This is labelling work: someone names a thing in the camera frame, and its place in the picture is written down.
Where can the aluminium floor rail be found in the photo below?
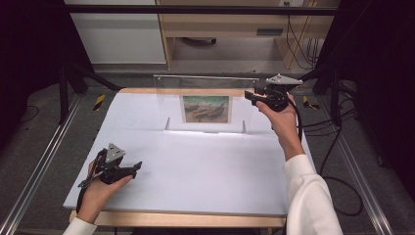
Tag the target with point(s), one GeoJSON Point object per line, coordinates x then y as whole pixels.
{"type": "Point", "coordinates": [380, 215]}
{"type": "Point", "coordinates": [39, 169]}

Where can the yellow black tape piece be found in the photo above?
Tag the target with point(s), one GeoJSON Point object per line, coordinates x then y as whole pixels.
{"type": "Point", "coordinates": [100, 102]}
{"type": "Point", "coordinates": [306, 102]}

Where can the silver metal post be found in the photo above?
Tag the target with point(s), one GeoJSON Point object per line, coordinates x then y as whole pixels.
{"type": "Point", "coordinates": [244, 126]}

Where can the person's right hand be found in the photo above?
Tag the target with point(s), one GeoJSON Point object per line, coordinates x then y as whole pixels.
{"type": "Point", "coordinates": [285, 124]}

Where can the black curtain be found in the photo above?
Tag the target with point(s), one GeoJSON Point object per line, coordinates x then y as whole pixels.
{"type": "Point", "coordinates": [385, 65]}
{"type": "Point", "coordinates": [26, 49]}

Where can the person's left hand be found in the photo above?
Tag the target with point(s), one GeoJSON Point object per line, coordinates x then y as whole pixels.
{"type": "Point", "coordinates": [98, 199]}

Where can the black metal stand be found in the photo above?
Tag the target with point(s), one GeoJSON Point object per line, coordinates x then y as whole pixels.
{"type": "Point", "coordinates": [62, 98]}
{"type": "Point", "coordinates": [336, 104]}

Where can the picture print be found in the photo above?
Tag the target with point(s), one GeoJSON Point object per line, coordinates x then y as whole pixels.
{"type": "Point", "coordinates": [205, 109]}

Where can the clear acrylic picture stand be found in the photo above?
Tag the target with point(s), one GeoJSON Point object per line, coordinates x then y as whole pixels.
{"type": "Point", "coordinates": [208, 84]}

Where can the wooden table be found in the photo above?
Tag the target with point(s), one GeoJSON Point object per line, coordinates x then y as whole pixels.
{"type": "Point", "coordinates": [163, 219]}

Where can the white cabinet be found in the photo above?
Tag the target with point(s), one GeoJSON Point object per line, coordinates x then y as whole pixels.
{"type": "Point", "coordinates": [117, 36]}

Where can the white table cover board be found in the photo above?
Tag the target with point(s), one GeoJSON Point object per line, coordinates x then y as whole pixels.
{"type": "Point", "coordinates": [195, 169]}

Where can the light wooden desk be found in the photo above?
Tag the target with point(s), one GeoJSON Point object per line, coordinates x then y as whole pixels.
{"type": "Point", "coordinates": [228, 23]}

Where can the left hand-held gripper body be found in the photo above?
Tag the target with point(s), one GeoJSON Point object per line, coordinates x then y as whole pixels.
{"type": "Point", "coordinates": [112, 163]}

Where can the black horizontal frame bar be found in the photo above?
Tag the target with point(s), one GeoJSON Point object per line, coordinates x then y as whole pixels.
{"type": "Point", "coordinates": [195, 9]}

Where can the grey desk label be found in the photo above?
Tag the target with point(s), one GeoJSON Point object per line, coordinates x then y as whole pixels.
{"type": "Point", "coordinates": [269, 31]}

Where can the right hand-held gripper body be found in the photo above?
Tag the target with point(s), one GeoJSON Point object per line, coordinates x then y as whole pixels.
{"type": "Point", "coordinates": [277, 94]}

